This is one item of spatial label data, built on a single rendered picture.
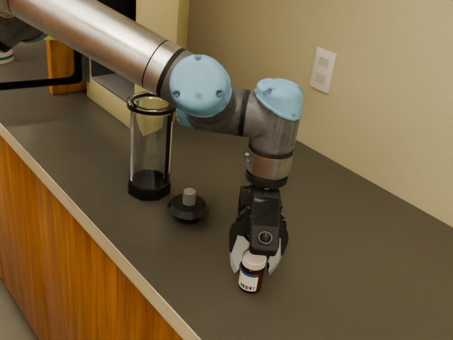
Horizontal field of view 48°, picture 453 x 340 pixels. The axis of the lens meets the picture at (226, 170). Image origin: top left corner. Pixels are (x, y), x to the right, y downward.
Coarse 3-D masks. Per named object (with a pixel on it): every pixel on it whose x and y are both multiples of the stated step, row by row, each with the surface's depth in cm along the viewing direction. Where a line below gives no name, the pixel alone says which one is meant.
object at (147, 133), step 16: (128, 96) 110; (144, 96) 113; (144, 128) 108; (160, 128) 108; (144, 144) 110; (160, 144) 110; (144, 160) 112; (160, 160) 112; (144, 176) 114; (160, 176) 115
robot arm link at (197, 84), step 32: (0, 0) 70; (32, 0) 69; (64, 0) 68; (64, 32) 69; (96, 32) 68; (128, 32) 67; (128, 64) 68; (160, 64) 66; (192, 64) 64; (160, 96) 69; (192, 96) 64; (224, 96) 65
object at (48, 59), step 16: (16, 48) 145; (32, 48) 148; (48, 48) 150; (64, 48) 152; (0, 64) 145; (16, 64) 148; (32, 64) 150; (48, 64) 152; (64, 64) 154; (0, 80) 147; (16, 80) 150
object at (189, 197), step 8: (184, 192) 109; (192, 192) 109; (176, 200) 111; (184, 200) 110; (192, 200) 110; (200, 200) 112; (168, 208) 110; (176, 208) 109; (184, 208) 109; (192, 208) 109; (200, 208) 110; (208, 208) 112; (176, 216) 108; (184, 216) 108; (192, 216) 108; (200, 216) 109
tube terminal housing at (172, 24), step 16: (144, 0) 126; (160, 0) 129; (176, 0) 132; (144, 16) 128; (160, 16) 131; (176, 16) 134; (160, 32) 134; (176, 32) 137; (96, 96) 159; (112, 96) 151; (112, 112) 153; (128, 112) 146
